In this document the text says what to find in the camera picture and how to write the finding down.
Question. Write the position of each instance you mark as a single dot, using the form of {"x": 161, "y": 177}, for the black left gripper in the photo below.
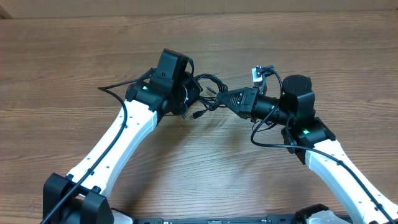
{"x": 194, "y": 88}

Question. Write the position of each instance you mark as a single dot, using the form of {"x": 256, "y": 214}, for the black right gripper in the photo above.
{"x": 245, "y": 99}

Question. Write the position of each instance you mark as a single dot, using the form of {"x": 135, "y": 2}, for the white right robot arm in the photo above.
{"x": 306, "y": 136}

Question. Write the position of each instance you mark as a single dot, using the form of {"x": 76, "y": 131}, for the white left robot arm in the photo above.
{"x": 82, "y": 196}

